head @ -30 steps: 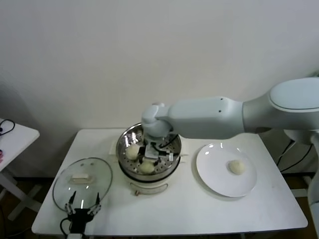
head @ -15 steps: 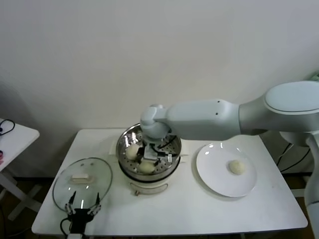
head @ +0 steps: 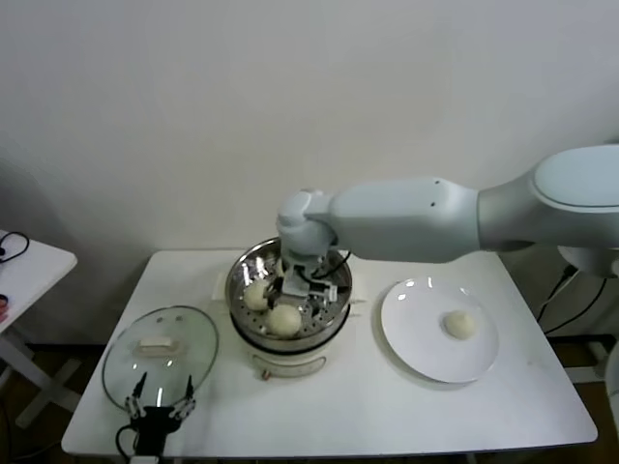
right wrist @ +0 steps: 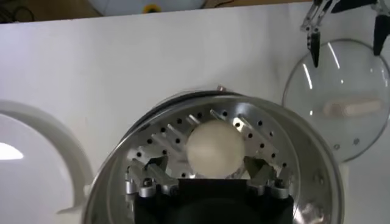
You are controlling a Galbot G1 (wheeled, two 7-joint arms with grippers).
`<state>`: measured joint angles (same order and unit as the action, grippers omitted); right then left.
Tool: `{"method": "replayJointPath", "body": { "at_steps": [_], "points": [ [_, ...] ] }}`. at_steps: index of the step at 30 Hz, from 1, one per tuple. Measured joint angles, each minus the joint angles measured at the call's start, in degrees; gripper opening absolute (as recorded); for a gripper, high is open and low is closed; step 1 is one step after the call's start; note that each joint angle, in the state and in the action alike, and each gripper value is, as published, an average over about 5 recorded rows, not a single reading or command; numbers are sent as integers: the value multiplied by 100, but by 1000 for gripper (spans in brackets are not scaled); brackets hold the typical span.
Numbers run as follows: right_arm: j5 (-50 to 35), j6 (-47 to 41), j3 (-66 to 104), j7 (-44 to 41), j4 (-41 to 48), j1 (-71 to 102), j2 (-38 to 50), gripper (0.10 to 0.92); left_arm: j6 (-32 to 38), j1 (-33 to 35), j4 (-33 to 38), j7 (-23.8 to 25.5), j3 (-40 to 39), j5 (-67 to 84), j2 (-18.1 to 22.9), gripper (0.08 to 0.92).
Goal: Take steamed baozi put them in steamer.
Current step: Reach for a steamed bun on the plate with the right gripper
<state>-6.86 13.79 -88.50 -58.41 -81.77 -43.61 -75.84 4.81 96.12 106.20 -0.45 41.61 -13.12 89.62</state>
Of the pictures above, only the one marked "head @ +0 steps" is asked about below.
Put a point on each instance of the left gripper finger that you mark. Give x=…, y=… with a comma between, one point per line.
x=133, y=403
x=190, y=397

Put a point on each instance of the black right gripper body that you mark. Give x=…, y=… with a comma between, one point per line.
x=297, y=282

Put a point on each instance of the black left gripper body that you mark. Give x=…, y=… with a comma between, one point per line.
x=155, y=423

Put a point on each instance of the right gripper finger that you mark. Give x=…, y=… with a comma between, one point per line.
x=274, y=294

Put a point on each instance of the white steamed baozi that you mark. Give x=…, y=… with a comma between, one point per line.
x=279, y=266
x=459, y=325
x=254, y=296
x=284, y=322

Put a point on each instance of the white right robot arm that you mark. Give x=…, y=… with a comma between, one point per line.
x=411, y=217

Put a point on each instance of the stainless steel steamer basket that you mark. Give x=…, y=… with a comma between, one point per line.
x=242, y=271

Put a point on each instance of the glass pot lid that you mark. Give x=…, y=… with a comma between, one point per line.
x=186, y=328

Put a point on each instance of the cream electric cooker pot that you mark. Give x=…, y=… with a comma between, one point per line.
x=290, y=361

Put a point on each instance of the white round plate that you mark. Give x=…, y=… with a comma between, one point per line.
x=411, y=328

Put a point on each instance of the white side table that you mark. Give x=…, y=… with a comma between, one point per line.
x=585, y=374
x=38, y=270

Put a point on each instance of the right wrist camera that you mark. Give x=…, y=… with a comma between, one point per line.
x=325, y=292

